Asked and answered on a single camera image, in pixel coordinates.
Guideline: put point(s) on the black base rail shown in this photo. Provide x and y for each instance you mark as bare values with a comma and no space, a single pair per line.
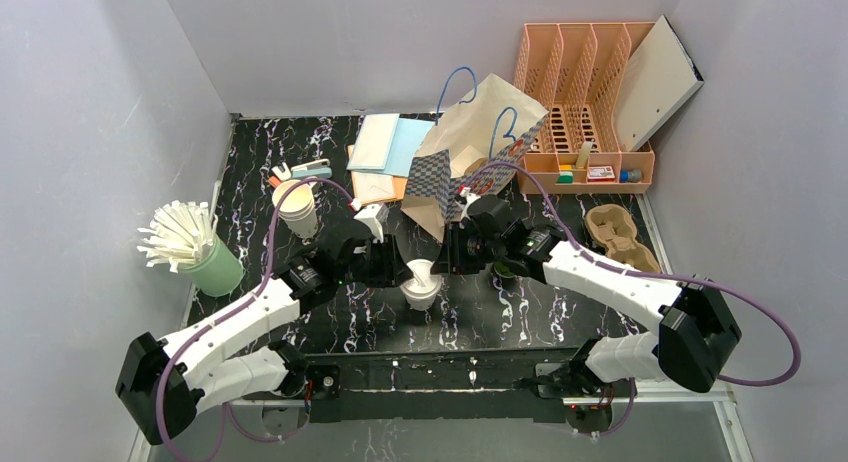
477,384

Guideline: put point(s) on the peach desk file organizer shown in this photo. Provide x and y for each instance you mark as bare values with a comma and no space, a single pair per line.
575,70

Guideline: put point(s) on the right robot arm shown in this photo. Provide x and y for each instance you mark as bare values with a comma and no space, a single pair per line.
689,330

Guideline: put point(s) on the white board binder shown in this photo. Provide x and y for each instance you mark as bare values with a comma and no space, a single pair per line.
660,76

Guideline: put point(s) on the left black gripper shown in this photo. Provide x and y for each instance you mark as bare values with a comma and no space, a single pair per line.
391,264

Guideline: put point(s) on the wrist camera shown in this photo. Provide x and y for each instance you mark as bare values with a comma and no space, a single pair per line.
373,216
464,199

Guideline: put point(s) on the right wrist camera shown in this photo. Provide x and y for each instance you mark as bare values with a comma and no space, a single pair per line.
464,199

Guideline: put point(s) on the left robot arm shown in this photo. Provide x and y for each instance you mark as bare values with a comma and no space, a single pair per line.
165,383

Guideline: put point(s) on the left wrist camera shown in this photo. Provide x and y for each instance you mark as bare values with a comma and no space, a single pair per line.
373,216

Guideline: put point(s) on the stack of white paper cups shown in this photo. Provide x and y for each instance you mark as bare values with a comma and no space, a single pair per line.
298,211

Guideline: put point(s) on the blue checkered paper bag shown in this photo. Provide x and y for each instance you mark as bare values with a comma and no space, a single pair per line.
473,143

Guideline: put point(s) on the light blue envelope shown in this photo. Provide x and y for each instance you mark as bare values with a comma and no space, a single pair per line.
387,143

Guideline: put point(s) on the green cup with black lid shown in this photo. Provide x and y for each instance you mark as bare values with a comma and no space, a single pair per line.
502,271

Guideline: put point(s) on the white cup lid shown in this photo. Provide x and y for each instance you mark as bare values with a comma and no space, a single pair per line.
423,280

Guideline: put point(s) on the red white small box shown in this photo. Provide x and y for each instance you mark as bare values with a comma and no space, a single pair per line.
600,174

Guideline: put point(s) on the green cup of straws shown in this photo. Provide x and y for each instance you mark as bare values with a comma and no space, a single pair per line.
183,237

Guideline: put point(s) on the single white paper cup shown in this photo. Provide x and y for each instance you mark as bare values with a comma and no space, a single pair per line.
420,301

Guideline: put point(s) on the white staple remover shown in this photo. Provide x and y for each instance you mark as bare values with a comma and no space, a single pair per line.
282,172

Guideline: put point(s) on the green eraser block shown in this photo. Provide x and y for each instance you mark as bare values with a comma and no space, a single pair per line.
565,177

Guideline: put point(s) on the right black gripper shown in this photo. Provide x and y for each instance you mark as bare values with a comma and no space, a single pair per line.
454,252

